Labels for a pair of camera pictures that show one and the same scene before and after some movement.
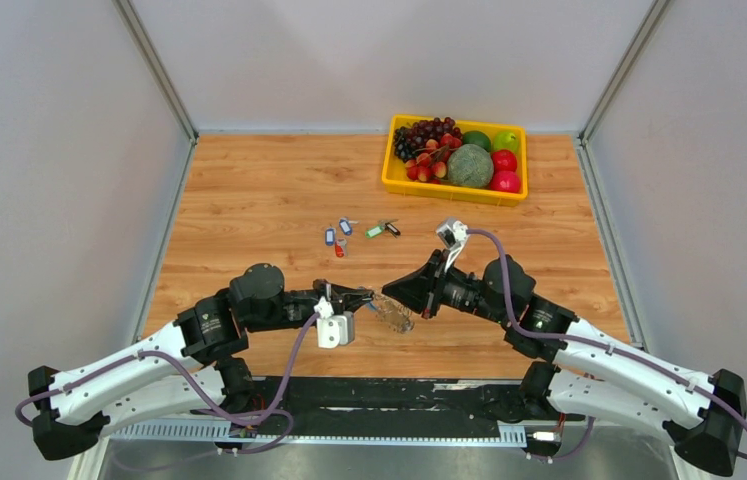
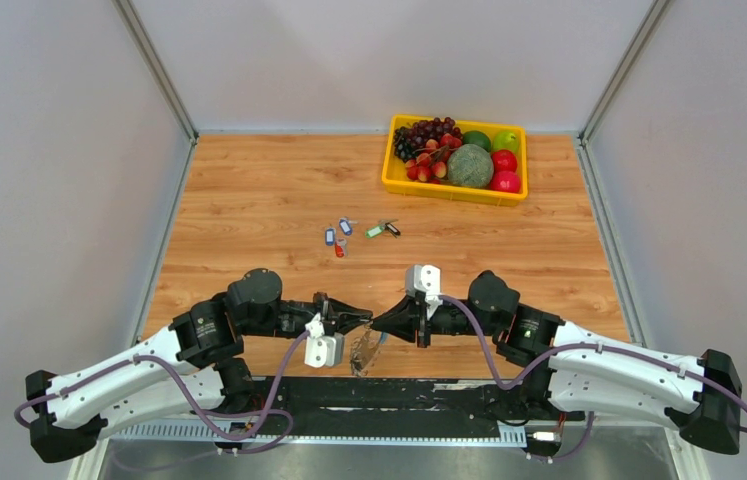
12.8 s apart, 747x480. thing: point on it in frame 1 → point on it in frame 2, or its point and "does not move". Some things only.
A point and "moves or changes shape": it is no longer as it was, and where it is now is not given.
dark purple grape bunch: x=410 y=140 does not move
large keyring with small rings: x=392 y=313 moves or changes shape
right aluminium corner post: x=622 y=71 does not move
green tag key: x=373 y=231 does not move
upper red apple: x=503 y=160 does not move
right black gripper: x=422 y=289 → x=406 y=321
